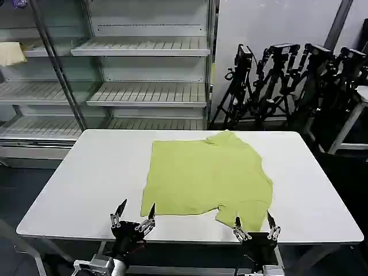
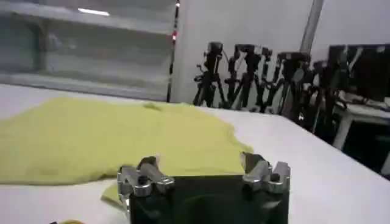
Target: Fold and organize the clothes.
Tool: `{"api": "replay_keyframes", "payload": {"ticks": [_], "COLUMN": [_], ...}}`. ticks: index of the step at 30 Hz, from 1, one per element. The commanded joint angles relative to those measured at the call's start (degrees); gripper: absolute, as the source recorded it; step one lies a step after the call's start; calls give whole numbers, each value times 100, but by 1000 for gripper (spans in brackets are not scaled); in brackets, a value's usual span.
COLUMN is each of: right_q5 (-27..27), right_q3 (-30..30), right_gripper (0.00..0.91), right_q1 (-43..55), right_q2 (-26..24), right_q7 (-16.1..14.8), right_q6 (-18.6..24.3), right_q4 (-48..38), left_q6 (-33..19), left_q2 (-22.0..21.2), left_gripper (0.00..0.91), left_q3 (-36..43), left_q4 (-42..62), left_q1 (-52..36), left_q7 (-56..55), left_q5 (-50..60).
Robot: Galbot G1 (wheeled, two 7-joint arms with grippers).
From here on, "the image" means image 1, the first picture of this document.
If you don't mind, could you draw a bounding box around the yellow-green t-shirt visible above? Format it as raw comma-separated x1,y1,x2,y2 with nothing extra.
140,129,274,233

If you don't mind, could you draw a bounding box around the small white side table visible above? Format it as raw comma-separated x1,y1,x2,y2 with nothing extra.
327,85,368,156

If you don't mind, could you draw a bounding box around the black tripod with camera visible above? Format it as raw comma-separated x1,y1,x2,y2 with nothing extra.
252,43,301,121
209,44,259,130
290,43,336,136
316,46,368,153

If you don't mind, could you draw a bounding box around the steel open display shelf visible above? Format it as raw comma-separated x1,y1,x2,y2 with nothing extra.
70,0,221,132

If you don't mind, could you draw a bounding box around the steel shelf with glass side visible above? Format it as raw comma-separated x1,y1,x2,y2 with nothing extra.
0,0,89,170

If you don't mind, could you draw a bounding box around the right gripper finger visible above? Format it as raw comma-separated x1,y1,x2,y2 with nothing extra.
267,211,281,240
233,217,252,242

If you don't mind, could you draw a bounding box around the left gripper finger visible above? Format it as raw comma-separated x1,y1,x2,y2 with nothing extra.
135,203,157,233
110,198,128,228

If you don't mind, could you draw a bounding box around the pale yellow foam block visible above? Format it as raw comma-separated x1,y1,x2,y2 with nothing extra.
0,41,28,67

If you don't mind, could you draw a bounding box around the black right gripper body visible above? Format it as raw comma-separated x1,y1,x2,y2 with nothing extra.
244,232,278,267

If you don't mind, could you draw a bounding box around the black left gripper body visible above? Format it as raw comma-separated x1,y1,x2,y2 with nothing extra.
111,220,146,261

